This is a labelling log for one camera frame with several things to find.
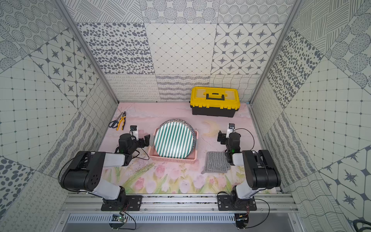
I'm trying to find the grey knitted cloth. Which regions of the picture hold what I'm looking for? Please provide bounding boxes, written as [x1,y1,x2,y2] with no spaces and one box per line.
[202,151,231,174]

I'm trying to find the green striped plate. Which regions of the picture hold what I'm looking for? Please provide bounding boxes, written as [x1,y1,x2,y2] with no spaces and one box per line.
[153,121,197,159]

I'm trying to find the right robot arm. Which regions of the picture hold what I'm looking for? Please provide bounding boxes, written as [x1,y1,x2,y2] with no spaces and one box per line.
[217,129,281,212]

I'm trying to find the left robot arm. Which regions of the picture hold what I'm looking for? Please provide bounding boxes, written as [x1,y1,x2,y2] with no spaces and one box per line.
[59,132,150,211]

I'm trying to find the pink plastic dish rack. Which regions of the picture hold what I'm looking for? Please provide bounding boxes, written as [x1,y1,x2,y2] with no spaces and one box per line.
[148,127,198,164]

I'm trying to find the yellow black toolbox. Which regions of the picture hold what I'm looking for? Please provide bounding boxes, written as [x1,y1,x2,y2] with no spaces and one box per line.
[190,87,241,118]

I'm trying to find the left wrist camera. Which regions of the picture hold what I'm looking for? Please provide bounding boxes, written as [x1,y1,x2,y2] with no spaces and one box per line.
[130,125,139,141]

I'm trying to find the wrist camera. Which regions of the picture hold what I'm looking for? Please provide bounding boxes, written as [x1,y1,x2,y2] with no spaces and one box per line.
[226,123,235,139]
[130,125,139,141]

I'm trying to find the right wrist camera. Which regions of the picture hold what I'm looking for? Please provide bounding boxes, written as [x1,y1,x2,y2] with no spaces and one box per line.
[226,123,235,139]

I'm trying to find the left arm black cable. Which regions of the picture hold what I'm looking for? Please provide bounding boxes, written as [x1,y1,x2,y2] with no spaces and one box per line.
[131,147,150,161]

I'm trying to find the yellow handled pliers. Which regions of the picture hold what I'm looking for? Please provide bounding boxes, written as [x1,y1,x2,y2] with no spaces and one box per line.
[116,111,126,131]

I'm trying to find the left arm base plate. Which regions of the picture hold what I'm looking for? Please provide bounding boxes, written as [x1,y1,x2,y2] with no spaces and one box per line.
[101,195,143,211]

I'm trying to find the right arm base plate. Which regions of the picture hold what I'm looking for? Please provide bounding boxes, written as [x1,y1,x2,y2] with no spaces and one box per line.
[217,194,257,211]

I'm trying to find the aluminium mounting rail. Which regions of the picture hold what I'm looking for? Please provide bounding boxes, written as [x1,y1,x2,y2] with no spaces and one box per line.
[61,193,299,214]

